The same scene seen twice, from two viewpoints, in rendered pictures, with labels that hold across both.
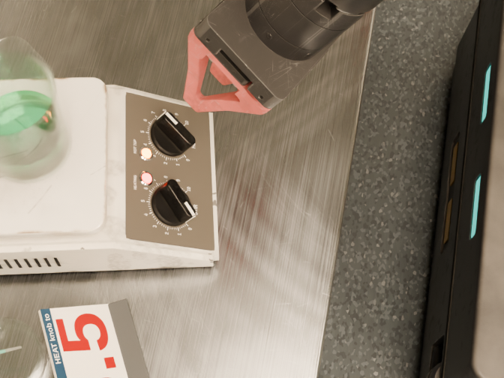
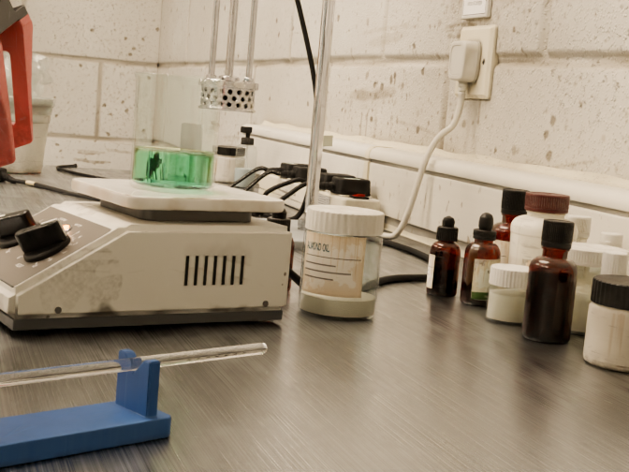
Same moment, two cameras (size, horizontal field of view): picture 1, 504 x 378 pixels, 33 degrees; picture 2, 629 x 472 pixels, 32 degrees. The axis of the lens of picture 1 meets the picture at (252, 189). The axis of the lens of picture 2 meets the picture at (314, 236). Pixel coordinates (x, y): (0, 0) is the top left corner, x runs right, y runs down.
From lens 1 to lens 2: 1.10 m
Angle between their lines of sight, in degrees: 104
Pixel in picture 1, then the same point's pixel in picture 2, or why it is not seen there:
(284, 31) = not seen: outside the picture
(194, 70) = (22, 77)
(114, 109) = (115, 223)
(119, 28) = (190, 367)
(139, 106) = (91, 235)
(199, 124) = (20, 274)
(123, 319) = not seen: hidden behind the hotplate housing
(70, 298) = not seen: hidden behind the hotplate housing
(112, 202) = (75, 208)
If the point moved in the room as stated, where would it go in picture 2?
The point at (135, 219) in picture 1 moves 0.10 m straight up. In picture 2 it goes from (49, 213) to (57, 72)
